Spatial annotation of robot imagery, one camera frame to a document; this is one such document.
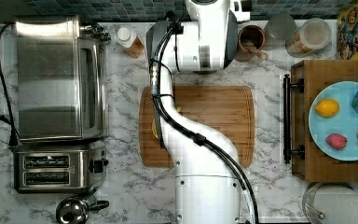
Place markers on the light blue plate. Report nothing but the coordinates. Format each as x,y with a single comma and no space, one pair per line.
345,121

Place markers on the frosted plastic cup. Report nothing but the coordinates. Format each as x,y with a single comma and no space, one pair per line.
279,28

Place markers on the wooden utensil holder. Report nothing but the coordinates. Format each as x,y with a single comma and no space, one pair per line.
250,34

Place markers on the yellow plush lemon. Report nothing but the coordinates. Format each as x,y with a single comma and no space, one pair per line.
327,108

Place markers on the orange juice bottle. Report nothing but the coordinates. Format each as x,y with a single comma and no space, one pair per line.
129,41

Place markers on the yellow mug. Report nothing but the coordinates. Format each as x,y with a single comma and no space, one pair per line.
153,124

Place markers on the clear lidded food jar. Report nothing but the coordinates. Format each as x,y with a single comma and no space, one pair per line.
313,35

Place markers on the black drawer handle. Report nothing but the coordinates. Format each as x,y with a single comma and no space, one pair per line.
287,86

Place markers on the stainless two-slot toaster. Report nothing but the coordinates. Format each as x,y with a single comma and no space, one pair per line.
59,167

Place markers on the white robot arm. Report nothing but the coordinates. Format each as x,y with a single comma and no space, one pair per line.
210,186

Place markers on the stainless toaster oven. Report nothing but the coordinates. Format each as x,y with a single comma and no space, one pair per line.
61,71

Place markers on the bamboo cutting board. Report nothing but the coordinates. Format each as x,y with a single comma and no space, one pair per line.
228,109

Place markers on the wooden drawer box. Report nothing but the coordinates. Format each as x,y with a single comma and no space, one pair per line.
316,166

